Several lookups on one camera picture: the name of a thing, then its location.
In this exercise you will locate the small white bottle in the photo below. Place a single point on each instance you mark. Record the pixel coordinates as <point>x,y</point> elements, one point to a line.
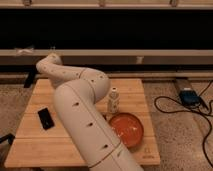
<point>113,101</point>

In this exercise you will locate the blue power adapter box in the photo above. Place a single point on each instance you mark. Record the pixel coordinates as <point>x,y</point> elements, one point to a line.
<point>189,97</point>

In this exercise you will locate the white tag on rail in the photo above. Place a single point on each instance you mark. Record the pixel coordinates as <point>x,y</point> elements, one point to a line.
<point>139,59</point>

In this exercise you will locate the clear plastic scrap on rail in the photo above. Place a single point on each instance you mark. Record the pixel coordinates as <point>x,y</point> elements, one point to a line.
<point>24,51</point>

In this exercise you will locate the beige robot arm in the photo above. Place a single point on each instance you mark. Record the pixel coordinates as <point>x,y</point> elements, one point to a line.
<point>76,91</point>

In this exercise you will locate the black object at left edge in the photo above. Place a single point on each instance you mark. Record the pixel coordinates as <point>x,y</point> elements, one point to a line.
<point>9,138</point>

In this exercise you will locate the black smartphone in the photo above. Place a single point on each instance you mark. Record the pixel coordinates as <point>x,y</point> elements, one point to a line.
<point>45,119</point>

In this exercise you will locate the wooden table board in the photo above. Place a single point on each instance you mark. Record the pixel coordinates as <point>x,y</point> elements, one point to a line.
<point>35,147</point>

